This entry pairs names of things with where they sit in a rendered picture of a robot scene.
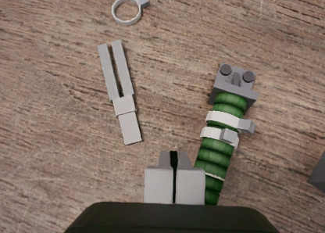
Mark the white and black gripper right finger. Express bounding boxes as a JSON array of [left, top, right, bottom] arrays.
[[173, 151, 205, 205]]

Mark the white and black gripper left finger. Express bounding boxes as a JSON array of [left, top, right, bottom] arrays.
[[144, 151, 174, 204]]

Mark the grey metal clamp band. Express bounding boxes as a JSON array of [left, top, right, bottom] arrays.
[[205, 110, 255, 134], [112, 0, 149, 26], [200, 127, 239, 149]]

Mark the dark grey block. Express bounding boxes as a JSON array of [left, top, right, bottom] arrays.
[[307, 150, 325, 193]]

